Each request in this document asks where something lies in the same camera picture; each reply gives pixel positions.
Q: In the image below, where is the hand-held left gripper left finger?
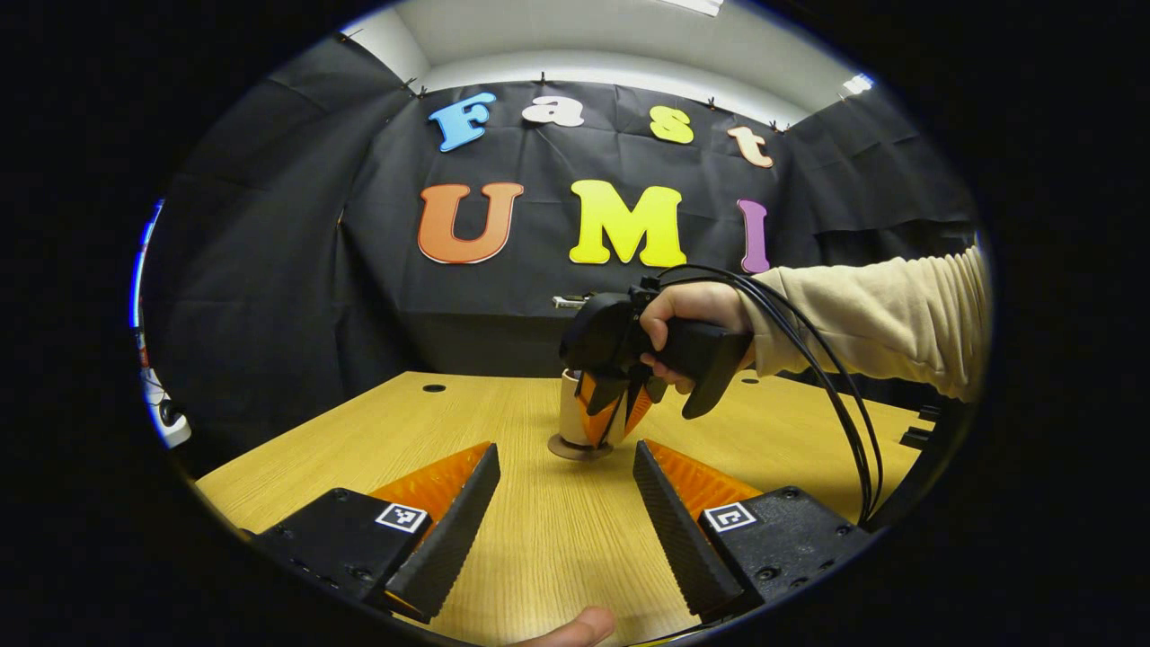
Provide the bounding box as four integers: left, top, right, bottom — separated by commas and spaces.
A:
252, 440, 502, 625

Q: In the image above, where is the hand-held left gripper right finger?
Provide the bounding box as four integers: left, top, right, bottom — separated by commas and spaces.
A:
632, 439, 872, 621

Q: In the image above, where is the beige cup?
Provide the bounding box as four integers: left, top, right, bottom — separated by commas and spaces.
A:
559, 368, 630, 448

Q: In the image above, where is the brown round coaster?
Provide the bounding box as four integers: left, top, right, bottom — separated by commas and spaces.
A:
548, 433, 616, 462

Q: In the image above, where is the wooden desktop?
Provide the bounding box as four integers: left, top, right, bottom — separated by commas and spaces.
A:
193, 371, 935, 647

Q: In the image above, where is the white equipment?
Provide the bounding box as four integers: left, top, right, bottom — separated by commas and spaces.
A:
132, 199, 192, 450

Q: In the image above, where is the black backdrop cloth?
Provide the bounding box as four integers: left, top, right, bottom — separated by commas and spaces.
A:
144, 36, 985, 468

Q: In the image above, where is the black cable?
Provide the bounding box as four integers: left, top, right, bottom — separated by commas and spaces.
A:
660, 264, 886, 527
710, 279, 874, 524

